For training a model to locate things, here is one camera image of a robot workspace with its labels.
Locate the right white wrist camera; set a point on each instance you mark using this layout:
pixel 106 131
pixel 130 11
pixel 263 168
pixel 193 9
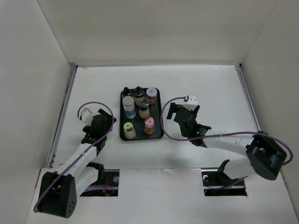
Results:
pixel 191 102

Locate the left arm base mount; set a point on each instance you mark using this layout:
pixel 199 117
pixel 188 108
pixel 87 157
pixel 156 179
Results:
pixel 108 186

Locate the black-cap pale spice bottle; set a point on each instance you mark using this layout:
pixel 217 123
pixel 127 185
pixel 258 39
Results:
pixel 138 93

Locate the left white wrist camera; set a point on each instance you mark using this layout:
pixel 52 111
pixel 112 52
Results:
pixel 86 116

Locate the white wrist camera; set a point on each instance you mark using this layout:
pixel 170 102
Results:
pixel 191 102
pixel 86 116

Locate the pink-cap pepper shaker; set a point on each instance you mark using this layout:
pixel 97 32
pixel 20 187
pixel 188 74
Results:
pixel 149 126

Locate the clear-lid blue-label bottle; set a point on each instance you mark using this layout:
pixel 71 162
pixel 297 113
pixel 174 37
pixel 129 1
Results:
pixel 129 107

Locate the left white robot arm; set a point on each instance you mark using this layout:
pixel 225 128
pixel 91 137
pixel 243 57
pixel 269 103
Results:
pixel 60 189

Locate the black-cap brown spice bottle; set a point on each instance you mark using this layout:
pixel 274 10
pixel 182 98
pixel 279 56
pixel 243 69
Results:
pixel 126 92

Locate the black rectangular plastic tray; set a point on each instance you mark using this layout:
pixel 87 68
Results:
pixel 138 122

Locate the yellow-cap cream bottle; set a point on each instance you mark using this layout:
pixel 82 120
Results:
pixel 129 131

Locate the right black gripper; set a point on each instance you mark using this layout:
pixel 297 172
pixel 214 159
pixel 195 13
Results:
pixel 173 108

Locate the dark-cap beige spice bottle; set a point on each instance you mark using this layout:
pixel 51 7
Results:
pixel 143 105

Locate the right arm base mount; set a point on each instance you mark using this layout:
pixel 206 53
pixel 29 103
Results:
pixel 217 183

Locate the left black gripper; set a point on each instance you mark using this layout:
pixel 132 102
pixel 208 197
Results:
pixel 109 122

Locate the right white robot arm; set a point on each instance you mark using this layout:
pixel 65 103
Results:
pixel 262 154

